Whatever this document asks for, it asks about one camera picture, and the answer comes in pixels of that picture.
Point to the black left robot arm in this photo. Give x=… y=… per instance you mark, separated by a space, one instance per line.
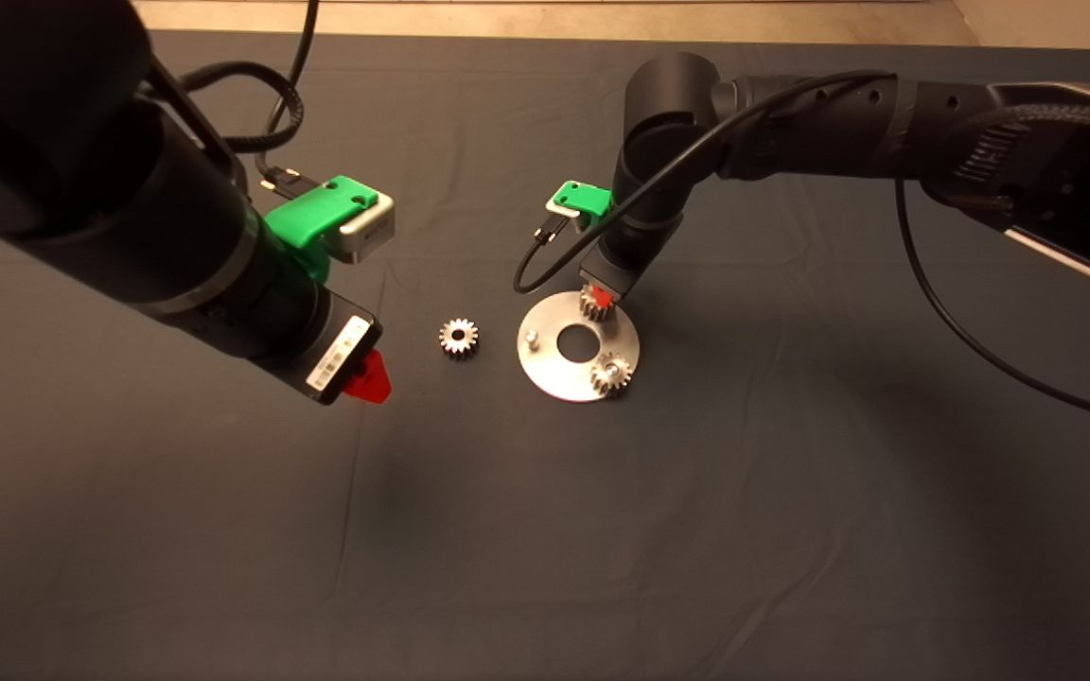
x=81 y=113

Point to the green right camera mount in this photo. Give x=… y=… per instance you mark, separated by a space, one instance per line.
x=588 y=199

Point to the round metal carrier plate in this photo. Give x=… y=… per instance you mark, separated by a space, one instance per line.
x=554 y=374

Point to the small steel planetary gear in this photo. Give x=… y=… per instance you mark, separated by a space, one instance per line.
x=448 y=337
x=600 y=377
x=589 y=305

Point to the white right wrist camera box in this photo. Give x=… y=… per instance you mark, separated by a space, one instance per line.
x=564 y=213

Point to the dark grey table cloth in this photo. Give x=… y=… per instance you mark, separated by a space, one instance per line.
x=545 y=567

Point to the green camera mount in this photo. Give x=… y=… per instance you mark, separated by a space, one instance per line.
x=588 y=199
x=313 y=222

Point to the green left camera mount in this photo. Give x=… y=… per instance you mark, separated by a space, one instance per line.
x=313 y=222

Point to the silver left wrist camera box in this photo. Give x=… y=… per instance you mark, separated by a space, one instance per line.
x=370 y=232

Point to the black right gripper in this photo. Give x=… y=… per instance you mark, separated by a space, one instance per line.
x=621 y=267

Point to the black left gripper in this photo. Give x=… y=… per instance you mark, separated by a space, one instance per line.
x=318 y=345

